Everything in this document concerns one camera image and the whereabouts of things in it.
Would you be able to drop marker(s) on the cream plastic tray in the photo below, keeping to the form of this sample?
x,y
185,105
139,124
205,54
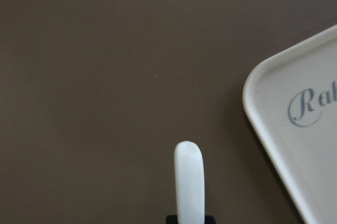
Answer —
x,y
290,100

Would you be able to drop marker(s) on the white ceramic spoon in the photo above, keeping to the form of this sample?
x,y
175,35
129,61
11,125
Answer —
x,y
189,183

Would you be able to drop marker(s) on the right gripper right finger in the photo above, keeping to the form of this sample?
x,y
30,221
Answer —
x,y
209,219

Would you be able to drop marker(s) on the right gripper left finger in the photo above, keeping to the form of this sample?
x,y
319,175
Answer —
x,y
171,219

